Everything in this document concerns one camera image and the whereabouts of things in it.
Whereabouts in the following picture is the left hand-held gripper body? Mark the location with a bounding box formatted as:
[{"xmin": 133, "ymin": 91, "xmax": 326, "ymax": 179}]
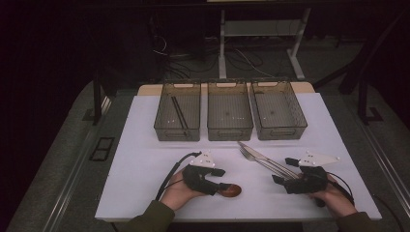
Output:
[{"xmin": 181, "ymin": 150, "xmax": 224, "ymax": 196}]

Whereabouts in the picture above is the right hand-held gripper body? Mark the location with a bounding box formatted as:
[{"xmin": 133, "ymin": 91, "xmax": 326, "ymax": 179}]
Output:
[{"xmin": 283, "ymin": 150, "xmax": 341, "ymax": 195}]

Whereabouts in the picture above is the brown wooden spoon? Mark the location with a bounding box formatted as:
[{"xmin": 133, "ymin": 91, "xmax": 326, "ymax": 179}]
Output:
[{"xmin": 217, "ymin": 183, "xmax": 243, "ymax": 199}]

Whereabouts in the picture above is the transparent grey plastic bin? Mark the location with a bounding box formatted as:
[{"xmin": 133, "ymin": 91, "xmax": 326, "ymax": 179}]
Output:
[
  {"xmin": 206, "ymin": 78, "xmax": 255, "ymax": 142},
  {"xmin": 249, "ymin": 77, "xmax": 308, "ymax": 141},
  {"xmin": 153, "ymin": 79, "xmax": 203, "ymax": 142}
]

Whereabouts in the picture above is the black chopstick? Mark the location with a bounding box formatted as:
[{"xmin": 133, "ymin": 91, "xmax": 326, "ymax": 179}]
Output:
[
  {"xmin": 170, "ymin": 96, "xmax": 187, "ymax": 132},
  {"xmin": 173, "ymin": 96, "xmax": 190, "ymax": 136}
]

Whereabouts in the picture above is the person's left hand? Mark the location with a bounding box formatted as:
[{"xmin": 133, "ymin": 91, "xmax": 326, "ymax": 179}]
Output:
[{"xmin": 160, "ymin": 168, "xmax": 208, "ymax": 213}]

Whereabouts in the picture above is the person's right hand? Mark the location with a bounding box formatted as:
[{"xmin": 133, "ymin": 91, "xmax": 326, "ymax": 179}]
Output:
[{"xmin": 298, "ymin": 172, "xmax": 360, "ymax": 220}]

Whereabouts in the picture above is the white table cover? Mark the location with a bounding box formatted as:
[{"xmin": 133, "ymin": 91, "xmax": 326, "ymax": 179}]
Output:
[{"xmin": 94, "ymin": 92, "xmax": 383, "ymax": 223}]

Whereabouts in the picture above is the black metal stand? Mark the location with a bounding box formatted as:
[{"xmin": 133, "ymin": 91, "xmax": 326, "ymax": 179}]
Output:
[
  {"xmin": 355, "ymin": 76, "xmax": 385, "ymax": 127},
  {"xmin": 81, "ymin": 76, "xmax": 112, "ymax": 127}
]

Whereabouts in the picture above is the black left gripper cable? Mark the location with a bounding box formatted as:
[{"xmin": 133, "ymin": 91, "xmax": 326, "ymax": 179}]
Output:
[{"xmin": 155, "ymin": 150, "xmax": 203, "ymax": 202}]

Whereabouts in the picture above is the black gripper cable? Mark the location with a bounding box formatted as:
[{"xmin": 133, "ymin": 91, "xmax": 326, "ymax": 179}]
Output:
[
  {"xmin": 325, "ymin": 171, "xmax": 356, "ymax": 208},
  {"xmin": 155, "ymin": 150, "xmax": 203, "ymax": 202}
]

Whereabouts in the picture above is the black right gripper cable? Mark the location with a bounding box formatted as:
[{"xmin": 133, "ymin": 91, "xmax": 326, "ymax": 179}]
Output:
[{"xmin": 325, "ymin": 171, "xmax": 356, "ymax": 208}]

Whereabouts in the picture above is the metal floor rail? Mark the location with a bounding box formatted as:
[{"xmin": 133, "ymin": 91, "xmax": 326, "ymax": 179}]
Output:
[
  {"xmin": 41, "ymin": 96, "xmax": 114, "ymax": 232},
  {"xmin": 359, "ymin": 121, "xmax": 410, "ymax": 212}
]

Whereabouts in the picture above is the black floor cable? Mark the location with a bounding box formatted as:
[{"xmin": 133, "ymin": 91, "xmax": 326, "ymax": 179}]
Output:
[{"xmin": 371, "ymin": 192, "xmax": 405, "ymax": 232}]

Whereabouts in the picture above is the tangle of floor cables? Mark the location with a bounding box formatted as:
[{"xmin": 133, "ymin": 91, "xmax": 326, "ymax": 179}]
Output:
[{"xmin": 150, "ymin": 33, "xmax": 278, "ymax": 80}]

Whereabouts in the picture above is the white metal desk frame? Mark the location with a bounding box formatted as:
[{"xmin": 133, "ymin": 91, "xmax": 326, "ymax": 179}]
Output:
[{"xmin": 218, "ymin": 7, "xmax": 312, "ymax": 81}]

